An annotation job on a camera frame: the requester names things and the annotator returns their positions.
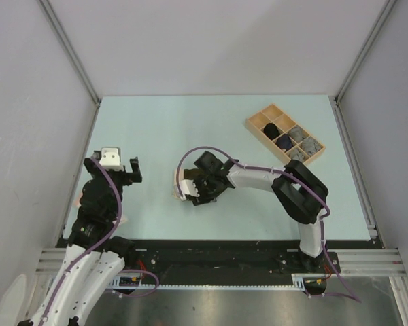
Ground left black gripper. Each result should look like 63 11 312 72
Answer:
85 157 141 217

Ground olive green underwear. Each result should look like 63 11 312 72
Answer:
171 168 218 204

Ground grey beige underwear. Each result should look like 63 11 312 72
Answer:
288 126 304 143

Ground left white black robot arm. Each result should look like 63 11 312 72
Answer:
20 151 143 325

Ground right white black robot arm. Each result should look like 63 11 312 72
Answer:
180 151 329 272

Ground black rolled underwear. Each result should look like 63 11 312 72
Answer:
263 123 280 140

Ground navy rolled underwear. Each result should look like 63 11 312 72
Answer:
276 134 293 151

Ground grey rolled underwear front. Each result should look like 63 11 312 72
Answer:
288 148 309 162

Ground grey rolled underwear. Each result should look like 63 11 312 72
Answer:
301 137 322 156
288 148 309 162

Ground grey rolled underwear back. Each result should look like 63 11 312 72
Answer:
301 137 322 156

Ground wooden compartment box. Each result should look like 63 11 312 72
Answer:
245 103 326 165

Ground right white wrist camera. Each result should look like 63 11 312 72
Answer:
176 179 200 201

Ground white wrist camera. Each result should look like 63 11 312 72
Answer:
92 147 124 171
176 179 200 201

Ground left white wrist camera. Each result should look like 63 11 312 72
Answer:
92 147 124 171

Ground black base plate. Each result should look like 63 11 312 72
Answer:
117 240 379 276

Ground slotted cable duct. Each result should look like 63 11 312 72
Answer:
107 268 330 291

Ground aluminium front rail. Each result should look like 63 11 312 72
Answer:
35 248 406 277

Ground left aluminium frame post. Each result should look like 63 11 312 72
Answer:
37 0 101 107

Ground aluminium frame post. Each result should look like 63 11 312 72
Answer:
333 0 398 105
37 0 101 107

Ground right aluminium frame post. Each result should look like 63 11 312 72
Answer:
333 0 398 105

